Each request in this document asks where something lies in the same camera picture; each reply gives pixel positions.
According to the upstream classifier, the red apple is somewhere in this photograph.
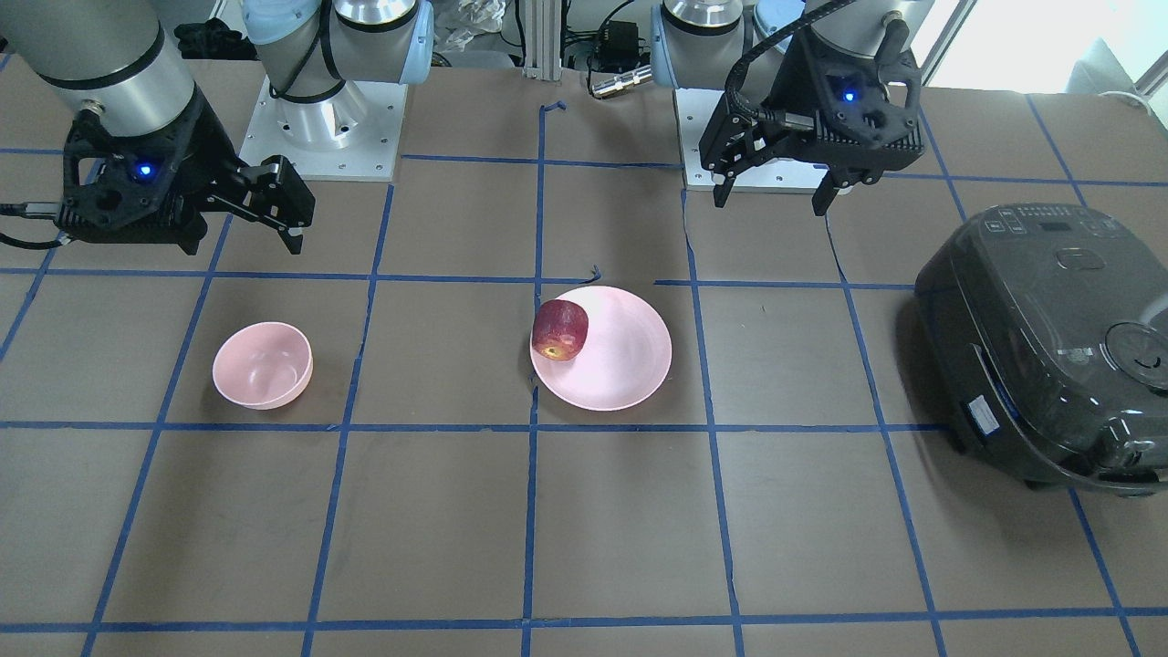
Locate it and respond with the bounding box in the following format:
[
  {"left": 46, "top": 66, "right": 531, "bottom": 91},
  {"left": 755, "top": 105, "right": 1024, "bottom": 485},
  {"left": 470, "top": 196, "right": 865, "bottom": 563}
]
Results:
[{"left": 530, "top": 298, "right": 589, "bottom": 362}]

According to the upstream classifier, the pink plate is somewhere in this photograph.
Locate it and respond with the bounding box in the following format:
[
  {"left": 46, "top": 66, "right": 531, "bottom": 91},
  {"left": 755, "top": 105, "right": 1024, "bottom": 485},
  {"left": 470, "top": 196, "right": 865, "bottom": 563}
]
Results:
[{"left": 529, "top": 286, "right": 673, "bottom": 412}]

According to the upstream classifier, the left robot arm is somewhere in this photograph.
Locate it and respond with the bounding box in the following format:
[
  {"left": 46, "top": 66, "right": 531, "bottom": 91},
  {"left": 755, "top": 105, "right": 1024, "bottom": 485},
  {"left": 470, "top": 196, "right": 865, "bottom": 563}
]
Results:
[{"left": 651, "top": 1, "right": 932, "bottom": 216}]

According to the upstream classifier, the aluminium frame post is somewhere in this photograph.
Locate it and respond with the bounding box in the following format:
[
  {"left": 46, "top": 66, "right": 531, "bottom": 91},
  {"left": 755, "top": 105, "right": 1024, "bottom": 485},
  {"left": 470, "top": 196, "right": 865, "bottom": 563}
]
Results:
[{"left": 517, "top": 1, "right": 564, "bottom": 83}]

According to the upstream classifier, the dark rice cooker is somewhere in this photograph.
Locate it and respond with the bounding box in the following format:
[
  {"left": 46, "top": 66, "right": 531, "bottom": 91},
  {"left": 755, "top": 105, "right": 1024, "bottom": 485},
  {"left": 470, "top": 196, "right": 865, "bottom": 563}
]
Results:
[{"left": 915, "top": 203, "right": 1167, "bottom": 496}]

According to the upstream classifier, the black power adapter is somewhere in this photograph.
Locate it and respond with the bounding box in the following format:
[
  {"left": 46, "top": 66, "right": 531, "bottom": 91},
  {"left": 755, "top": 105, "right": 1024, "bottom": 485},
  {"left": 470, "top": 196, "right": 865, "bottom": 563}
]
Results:
[{"left": 591, "top": 20, "right": 640, "bottom": 72}]

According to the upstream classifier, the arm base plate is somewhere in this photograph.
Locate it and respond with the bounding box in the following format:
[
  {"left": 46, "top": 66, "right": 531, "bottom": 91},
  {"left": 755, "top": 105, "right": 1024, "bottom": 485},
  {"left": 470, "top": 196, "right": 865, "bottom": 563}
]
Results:
[
  {"left": 239, "top": 79, "right": 412, "bottom": 184},
  {"left": 673, "top": 87, "right": 830, "bottom": 193}
]

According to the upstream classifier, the pink bowl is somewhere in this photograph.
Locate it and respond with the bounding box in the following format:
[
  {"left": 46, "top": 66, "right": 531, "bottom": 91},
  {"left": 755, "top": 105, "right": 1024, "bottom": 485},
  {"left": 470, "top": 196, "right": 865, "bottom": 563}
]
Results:
[{"left": 213, "top": 321, "right": 317, "bottom": 409}]

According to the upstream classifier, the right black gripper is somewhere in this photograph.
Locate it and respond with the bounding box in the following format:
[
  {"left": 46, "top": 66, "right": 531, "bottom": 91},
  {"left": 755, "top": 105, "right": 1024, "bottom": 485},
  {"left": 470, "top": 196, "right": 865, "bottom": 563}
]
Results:
[{"left": 53, "top": 88, "right": 317, "bottom": 256}]

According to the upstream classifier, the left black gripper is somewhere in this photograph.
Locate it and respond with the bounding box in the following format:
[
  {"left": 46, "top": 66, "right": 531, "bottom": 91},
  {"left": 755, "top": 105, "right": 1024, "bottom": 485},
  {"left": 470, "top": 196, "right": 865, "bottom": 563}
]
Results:
[{"left": 698, "top": 32, "right": 923, "bottom": 217}]

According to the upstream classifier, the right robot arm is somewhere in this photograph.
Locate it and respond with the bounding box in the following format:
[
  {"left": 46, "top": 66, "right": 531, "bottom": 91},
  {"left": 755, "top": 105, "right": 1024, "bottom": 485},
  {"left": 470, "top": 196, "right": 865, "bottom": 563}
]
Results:
[{"left": 4, "top": 1, "right": 434, "bottom": 255}]

